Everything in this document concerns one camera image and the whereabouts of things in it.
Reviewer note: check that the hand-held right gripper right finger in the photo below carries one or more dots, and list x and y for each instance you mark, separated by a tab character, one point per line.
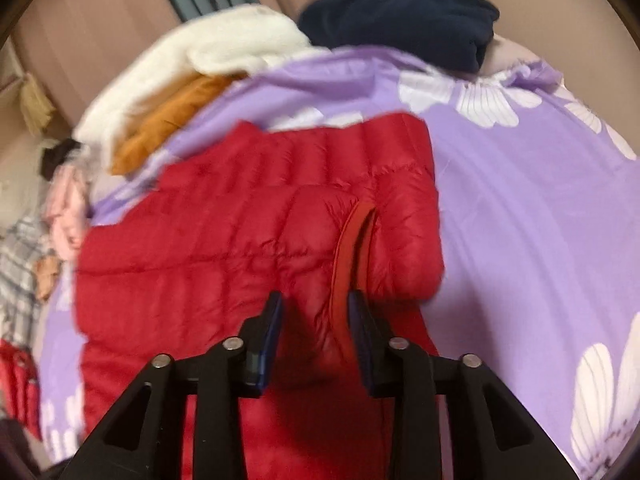
361	342

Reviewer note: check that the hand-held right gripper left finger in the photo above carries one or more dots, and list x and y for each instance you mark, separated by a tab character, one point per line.
267	342

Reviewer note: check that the red down jacket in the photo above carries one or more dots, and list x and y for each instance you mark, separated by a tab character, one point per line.
225	235

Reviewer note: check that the purple floral bed sheet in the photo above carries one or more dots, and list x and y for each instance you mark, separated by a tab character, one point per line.
500	210

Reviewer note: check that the small orange-brown cloth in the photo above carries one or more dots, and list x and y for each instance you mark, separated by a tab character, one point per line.
47	272

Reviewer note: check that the pink garment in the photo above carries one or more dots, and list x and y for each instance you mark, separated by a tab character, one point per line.
67	210

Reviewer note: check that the orange garment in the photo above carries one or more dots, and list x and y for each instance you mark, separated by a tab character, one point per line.
170	115

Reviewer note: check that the red cloth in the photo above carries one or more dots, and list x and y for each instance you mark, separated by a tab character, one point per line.
17	385

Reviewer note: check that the grey plaid cloth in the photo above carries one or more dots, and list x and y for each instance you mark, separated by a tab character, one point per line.
20	270

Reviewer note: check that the dark cloth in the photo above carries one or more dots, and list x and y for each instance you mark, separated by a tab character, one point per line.
57	157

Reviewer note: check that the white fleece garment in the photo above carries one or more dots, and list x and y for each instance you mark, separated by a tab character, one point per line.
225	40

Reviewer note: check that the navy fleece garment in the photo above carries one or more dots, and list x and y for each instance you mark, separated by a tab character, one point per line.
400	20

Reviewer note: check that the tan tassel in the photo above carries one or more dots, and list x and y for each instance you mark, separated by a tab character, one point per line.
37	105

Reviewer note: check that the beige curtain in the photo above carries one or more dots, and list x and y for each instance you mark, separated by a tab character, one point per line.
100	10

